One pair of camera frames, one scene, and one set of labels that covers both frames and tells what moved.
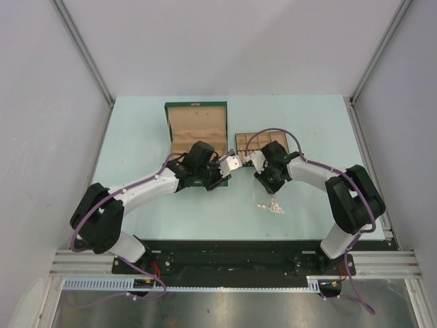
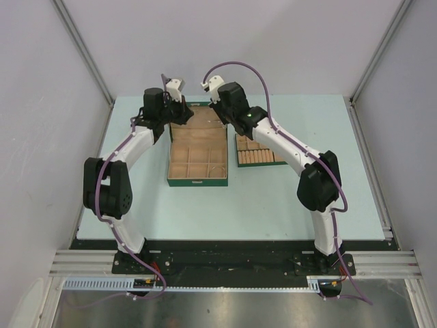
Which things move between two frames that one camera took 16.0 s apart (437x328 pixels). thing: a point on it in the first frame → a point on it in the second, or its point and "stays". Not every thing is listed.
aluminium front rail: x=82 y=264 stays
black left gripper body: x=210 y=175 → x=173 y=111
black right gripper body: x=270 y=180 → x=224 y=115
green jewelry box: x=189 y=122 stays
